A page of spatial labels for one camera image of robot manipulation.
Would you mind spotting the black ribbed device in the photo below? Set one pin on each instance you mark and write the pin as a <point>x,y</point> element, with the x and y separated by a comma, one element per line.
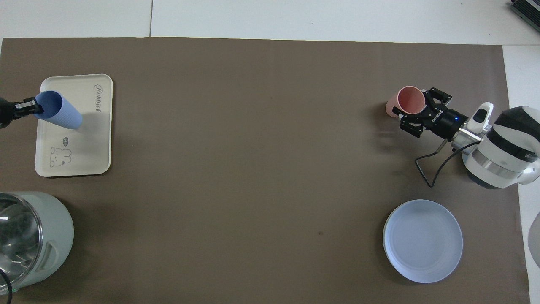
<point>527,7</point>

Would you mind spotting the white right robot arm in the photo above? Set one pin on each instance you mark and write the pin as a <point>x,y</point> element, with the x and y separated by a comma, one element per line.
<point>502,156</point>

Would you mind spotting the pink plastic cup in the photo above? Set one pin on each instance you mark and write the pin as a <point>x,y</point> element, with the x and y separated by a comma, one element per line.
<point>409,100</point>

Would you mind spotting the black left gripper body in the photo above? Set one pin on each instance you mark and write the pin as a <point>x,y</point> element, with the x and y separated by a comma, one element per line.
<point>6,113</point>

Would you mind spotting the brown table mat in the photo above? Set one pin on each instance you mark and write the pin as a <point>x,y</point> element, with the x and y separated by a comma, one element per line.
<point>253,169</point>

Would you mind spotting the blue plastic plate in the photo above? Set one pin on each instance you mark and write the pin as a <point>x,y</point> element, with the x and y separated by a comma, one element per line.
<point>422,240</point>

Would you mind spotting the cream rabbit print tray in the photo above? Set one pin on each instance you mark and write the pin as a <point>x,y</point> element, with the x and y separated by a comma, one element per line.
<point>84,139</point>

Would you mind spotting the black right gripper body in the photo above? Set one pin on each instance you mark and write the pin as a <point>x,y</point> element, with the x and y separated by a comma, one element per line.
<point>443,120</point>

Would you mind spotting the blue ribbed plastic cup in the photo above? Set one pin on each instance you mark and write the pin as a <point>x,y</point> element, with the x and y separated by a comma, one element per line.
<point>63,112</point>

